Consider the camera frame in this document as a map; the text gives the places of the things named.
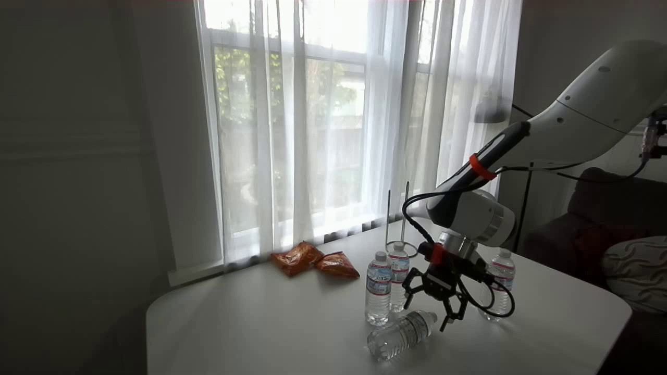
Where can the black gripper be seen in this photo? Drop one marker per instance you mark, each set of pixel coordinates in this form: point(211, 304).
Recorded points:
point(449, 259)

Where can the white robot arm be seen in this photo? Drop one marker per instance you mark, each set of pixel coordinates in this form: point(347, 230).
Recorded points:
point(595, 111)

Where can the metal paper towel holder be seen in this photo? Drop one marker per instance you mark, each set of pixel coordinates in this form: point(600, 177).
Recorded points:
point(400, 243)

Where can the right orange snack bag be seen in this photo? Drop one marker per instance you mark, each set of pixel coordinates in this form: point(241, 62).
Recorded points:
point(336, 266)

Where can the orange snack bag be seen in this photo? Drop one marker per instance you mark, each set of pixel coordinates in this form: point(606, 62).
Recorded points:
point(297, 259)
point(336, 266)

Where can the left orange snack bag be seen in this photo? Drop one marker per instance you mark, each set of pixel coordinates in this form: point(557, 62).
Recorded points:
point(297, 259)

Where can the dark sofa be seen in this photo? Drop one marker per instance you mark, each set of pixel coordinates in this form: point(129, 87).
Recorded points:
point(602, 211)

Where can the white patterned cushion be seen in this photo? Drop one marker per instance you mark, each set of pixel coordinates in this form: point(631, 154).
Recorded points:
point(636, 271)

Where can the white sheer curtain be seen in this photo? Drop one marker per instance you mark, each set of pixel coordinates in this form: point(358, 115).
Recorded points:
point(305, 120)

